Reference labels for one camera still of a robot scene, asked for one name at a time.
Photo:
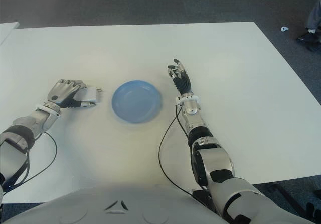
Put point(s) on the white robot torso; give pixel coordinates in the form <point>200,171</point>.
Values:
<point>150,204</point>

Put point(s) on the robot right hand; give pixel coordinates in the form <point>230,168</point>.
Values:
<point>183,83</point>

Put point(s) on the black shoe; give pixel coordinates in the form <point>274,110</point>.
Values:
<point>306,37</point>

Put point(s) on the black table leg frame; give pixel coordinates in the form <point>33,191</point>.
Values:
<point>288,196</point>

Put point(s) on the white side table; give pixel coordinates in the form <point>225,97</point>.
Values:
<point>6,30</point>

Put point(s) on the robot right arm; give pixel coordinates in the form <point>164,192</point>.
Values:
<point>218,163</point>

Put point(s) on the small white floor object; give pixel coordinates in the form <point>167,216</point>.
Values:
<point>284,29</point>

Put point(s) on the grey trousered person leg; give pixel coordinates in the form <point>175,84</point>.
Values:
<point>315,18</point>

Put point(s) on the blue round plate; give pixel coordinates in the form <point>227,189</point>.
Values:
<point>136,101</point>

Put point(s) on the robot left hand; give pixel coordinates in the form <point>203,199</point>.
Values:
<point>60,92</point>

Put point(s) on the white cube charger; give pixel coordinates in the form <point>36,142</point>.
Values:
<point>89,94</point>

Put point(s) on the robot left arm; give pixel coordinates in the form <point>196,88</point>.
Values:
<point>22,133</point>

